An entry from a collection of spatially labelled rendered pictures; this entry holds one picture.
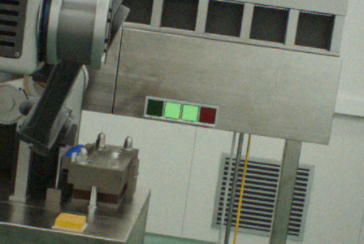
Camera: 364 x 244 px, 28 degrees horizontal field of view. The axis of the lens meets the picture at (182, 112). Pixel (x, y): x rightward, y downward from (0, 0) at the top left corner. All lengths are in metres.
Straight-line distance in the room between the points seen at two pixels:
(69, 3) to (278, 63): 1.48
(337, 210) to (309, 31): 2.59
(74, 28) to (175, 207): 3.94
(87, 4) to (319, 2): 1.50
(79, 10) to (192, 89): 1.44
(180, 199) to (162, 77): 2.53
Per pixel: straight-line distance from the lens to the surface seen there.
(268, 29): 2.52
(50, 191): 2.21
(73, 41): 1.04
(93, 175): 2.15
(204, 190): 4.89
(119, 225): 2.05
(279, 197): 2.67
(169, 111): 2.45
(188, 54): 2.44
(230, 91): 2.45
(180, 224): 4.95
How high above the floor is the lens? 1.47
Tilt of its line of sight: 7 degrees down
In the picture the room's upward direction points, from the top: 8 degrees clockwise
